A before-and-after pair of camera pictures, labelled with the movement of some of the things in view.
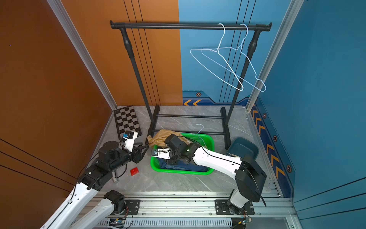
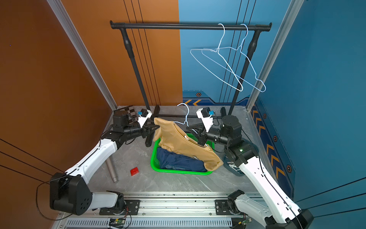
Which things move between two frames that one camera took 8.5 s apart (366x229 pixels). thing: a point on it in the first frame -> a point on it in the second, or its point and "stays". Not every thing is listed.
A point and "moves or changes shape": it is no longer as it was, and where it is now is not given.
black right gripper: [172, 162] -> [202, 134]
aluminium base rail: [198, 211] stays
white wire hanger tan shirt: [198, 133] moves or changes shape
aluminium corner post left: [74, 33] stays
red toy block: [134, 171] stays
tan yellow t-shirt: [157, 140] moves or changes shape
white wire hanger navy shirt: [221, 56] stays
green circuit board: [116, 223] stays
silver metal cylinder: [114, 178] stays
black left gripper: [137, 155] -> [147, 128]
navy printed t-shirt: [165, 164] stays
